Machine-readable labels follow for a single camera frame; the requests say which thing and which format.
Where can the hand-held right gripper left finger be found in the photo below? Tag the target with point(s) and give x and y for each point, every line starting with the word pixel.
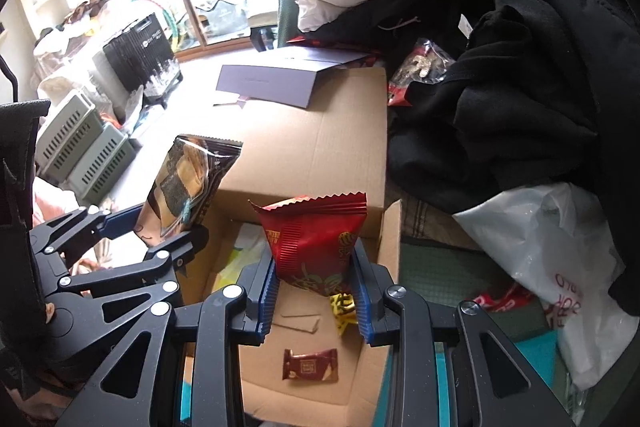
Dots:
pixel 265 297

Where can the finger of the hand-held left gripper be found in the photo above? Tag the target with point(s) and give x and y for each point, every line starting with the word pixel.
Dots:
pixel 172 247
pixel 122 221

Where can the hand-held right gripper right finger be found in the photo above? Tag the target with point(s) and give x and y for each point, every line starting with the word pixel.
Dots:
pixel 364 302

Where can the yellow black snack packet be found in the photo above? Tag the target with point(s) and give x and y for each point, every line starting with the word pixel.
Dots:
pixel 342 307

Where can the yellow-green snack packet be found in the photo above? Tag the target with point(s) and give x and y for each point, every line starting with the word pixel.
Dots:
pixel 240 252

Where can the dark snack packet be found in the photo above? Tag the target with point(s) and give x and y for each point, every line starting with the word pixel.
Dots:
pixel 185 187

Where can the red snack packet gold print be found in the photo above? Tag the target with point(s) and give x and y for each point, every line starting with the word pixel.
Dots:
pixel 310 242

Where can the small brown candy bar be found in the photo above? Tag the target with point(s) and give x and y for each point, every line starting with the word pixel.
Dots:
pixel 310 364

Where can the cardboard box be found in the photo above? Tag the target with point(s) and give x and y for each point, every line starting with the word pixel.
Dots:
pixel 300 147

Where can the grey-green plastic crate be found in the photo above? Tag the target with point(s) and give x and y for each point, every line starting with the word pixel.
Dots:
pixel 102 174
pixel 62 132
pixel 82 154

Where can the green quilted mat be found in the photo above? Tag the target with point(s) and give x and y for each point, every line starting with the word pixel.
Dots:
pixel 440 272

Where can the red wrapper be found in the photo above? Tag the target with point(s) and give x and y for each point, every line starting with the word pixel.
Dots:
pixel 500 299

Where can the plastic-covered pile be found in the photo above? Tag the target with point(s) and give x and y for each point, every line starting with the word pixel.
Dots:
pixel 70 42

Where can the white plastic bag red print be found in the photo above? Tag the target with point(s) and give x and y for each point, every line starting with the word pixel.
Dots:
pixel 540 232

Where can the purple envelope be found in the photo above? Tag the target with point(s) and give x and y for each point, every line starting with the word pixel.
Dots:
pixel 270 82

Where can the colourful hoop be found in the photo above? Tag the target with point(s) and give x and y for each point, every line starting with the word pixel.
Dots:
pixel 170 24

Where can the clear bag of candies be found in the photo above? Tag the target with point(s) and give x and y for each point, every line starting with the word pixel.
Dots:
pixel 420 67

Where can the black jacket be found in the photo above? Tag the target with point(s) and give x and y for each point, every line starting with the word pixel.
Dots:
pixel 525 107

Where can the green ribbed chair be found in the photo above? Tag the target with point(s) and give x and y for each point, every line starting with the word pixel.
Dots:
pixel 286 14

